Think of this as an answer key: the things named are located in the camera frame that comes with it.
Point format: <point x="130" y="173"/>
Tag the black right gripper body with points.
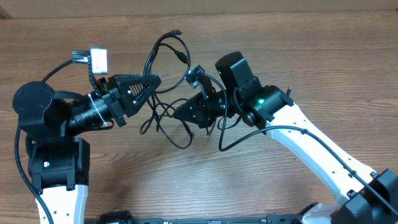
<point x="216" y="106"/>

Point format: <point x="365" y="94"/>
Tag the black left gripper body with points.
<point x="109" y="106"/>

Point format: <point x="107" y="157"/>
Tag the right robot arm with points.
<point x="361" y="194"/>

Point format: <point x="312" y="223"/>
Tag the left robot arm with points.
<point x="59" y="159"/>

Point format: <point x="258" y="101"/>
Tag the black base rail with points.
<point x="202" y="219"/>

